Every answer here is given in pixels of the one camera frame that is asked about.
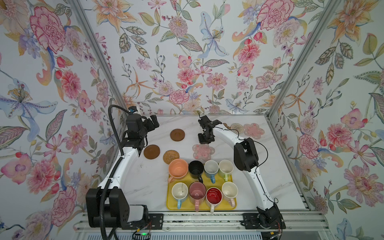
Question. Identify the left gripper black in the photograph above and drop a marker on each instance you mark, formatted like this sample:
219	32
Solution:
151	127

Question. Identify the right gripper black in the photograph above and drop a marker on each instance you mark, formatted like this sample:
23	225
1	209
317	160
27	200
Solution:
202	141

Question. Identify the pink flower coaster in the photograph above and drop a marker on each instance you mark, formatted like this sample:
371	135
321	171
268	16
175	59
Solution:
203	152
253	130

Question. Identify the dark brown round coaster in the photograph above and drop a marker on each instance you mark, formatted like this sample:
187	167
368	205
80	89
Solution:
177	135

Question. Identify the patterned round white coaster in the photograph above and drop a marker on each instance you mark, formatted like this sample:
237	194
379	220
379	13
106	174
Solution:
237	127

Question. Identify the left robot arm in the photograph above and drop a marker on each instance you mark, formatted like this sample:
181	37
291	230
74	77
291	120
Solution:
107	204

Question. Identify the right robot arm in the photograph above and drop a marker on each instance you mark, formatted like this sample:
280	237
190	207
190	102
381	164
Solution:
246	160

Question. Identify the brown wooden round coaster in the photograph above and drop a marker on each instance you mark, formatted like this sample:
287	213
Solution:
152	152

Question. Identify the woven rattan round coaster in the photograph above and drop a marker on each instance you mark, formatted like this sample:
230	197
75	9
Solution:
170	155

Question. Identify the black mug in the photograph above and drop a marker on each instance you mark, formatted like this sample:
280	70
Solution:
196	170

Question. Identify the orange mug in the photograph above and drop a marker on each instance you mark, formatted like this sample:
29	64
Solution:
178	169

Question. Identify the dusty pink mug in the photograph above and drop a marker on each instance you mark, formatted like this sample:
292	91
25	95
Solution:
197	194

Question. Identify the red interior white mug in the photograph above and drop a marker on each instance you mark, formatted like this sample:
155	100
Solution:
214	198

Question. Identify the yellow tray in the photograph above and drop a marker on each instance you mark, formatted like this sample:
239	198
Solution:
187	205

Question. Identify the white mug blue handle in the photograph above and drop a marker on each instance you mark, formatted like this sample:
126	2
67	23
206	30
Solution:
211	168

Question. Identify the white mug green handle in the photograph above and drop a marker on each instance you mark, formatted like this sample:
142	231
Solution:
225	169

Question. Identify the cream mug pink handle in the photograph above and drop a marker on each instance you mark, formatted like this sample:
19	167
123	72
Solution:
230	192

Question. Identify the cream mug blue handle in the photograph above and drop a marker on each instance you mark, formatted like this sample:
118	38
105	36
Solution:
180	192

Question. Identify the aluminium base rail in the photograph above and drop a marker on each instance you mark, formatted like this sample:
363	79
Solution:
295	225

